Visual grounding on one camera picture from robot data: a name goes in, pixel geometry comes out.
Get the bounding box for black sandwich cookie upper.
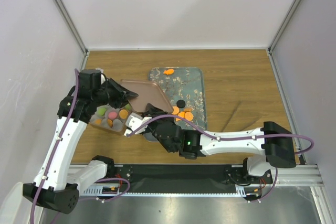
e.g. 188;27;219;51
176;100;186;108

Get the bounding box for rose gold tin lid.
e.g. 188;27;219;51
119;79;173;113

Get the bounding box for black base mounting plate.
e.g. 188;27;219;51
107;164;273;187

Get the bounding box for rose gold cookie tin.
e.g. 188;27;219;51
89;103;132;134

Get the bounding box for steel serving tongs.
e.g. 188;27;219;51
221;101;261;132

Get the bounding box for blue floral serving tray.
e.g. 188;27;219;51
148;67;207;130

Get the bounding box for orange swirl cookie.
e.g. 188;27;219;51
107;119;113;127

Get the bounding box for orange embossed biscuit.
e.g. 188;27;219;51
172;106;180;115
119;109;129;120

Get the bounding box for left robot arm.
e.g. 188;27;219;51
23;69;138;214

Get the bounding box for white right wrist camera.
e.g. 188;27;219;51
124;112;151;137

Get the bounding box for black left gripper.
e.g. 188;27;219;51
92;78;138;109

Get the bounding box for orange fish cookie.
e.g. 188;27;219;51
163;69;174;75

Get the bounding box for orange flower cookie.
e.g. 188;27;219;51
176;111;185;121

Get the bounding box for pink round cookie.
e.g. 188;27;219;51
108;111;118;120

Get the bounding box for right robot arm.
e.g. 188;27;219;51
145;104;296;183

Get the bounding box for orange sandwich biscuit right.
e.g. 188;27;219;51
184;111;194;121

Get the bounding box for white slotted cable duct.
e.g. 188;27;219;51
82;184;261;198

